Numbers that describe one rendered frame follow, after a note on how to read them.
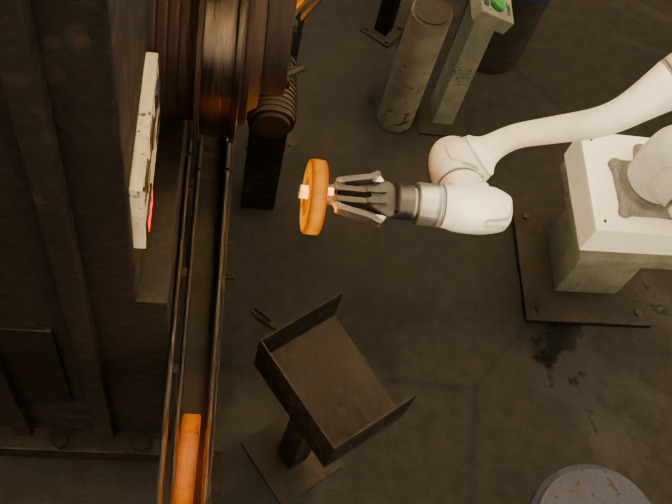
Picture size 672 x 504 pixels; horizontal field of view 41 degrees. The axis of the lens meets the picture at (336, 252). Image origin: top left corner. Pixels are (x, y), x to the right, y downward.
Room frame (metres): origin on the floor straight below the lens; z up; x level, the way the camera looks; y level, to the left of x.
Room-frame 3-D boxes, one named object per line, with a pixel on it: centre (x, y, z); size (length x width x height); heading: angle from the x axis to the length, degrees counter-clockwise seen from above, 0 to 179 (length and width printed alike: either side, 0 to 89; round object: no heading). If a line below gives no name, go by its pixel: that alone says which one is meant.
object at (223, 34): (1.12, 0.33, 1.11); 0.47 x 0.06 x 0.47; 16
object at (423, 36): (1.90, -0.05, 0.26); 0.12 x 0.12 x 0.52
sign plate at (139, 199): (0.77, 0.34, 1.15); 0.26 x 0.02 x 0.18; 16
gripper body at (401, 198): (1.03, -0.08, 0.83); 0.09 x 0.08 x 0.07; 106
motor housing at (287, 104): (1.48, 0.29, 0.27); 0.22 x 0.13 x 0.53; 16
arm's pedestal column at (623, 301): (1.57, -0.74, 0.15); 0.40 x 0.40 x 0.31; 17
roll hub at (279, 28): (1.15, 0.24, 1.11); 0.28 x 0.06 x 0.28; 16
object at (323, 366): (0.69, -0.08, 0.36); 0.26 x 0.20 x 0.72; 51
